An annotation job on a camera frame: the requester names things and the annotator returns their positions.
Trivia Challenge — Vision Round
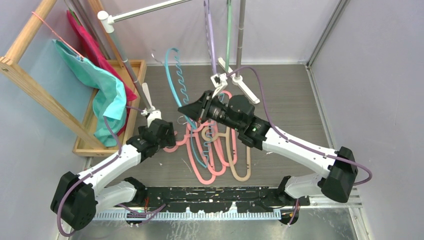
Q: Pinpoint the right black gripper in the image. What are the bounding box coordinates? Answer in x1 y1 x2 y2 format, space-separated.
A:
178 89 242 131

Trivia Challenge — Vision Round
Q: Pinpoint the light blue wire hanger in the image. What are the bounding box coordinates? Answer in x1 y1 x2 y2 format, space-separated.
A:
150 47 196 130

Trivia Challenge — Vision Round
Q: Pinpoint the purple wire hanger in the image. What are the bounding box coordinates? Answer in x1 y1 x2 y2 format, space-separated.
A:
203 0 217 75

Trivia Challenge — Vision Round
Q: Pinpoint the green wire hanger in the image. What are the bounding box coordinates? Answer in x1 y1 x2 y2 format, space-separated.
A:
224 0 232 73

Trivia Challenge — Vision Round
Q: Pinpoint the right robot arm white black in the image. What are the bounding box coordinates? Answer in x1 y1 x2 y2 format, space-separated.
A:
177 90 358 206

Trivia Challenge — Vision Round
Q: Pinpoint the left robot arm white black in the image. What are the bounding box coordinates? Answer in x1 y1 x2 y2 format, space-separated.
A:
50 119 176 237

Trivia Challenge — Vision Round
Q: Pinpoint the pink plastic hanger left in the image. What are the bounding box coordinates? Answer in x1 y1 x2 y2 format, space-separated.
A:
163 131 190 153

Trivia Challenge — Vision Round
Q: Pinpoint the pink plastic hanger inner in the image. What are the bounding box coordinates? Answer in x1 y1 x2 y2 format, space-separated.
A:
202 90 239 177

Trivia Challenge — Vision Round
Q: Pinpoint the teal cloth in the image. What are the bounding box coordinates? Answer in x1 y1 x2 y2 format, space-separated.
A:
53 39 127 147

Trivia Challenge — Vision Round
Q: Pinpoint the beige plastic hanger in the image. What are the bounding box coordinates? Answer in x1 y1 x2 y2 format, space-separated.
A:
204 126 252 182

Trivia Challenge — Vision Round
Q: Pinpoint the magenta cloth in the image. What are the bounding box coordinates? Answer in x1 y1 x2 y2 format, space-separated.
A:
66 10 137 135

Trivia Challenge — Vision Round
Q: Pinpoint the white metal clothes rack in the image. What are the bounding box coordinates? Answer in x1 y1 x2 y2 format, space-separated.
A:
97 0 261 115

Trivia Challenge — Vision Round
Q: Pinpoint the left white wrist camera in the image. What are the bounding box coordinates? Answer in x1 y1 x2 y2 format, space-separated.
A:
141 109 162 127

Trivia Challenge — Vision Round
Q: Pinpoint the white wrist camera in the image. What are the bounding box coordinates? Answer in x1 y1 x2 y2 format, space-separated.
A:
210 73 228 98
141 109 162 127

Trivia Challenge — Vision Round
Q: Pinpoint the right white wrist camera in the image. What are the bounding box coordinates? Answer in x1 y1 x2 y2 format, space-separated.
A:
210 73 228 98

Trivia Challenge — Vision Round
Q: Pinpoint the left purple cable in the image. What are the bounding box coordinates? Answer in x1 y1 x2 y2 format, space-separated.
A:
56 104 148 238

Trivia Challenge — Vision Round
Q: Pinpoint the purple cable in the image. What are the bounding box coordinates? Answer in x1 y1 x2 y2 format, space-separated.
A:
56 104 148 238
225 65 374 227

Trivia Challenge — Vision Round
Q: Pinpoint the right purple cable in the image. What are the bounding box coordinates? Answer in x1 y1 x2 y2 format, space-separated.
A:
225 65 374 227

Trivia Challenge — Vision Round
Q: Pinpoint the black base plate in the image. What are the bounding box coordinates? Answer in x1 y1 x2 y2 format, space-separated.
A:
123 186 295 213

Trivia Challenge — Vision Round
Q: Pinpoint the wooden frame rack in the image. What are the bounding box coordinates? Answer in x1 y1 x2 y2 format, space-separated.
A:
0 0 106 150

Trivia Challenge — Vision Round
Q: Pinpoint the aluminium rail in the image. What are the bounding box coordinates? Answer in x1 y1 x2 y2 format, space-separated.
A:
346 187 363 208

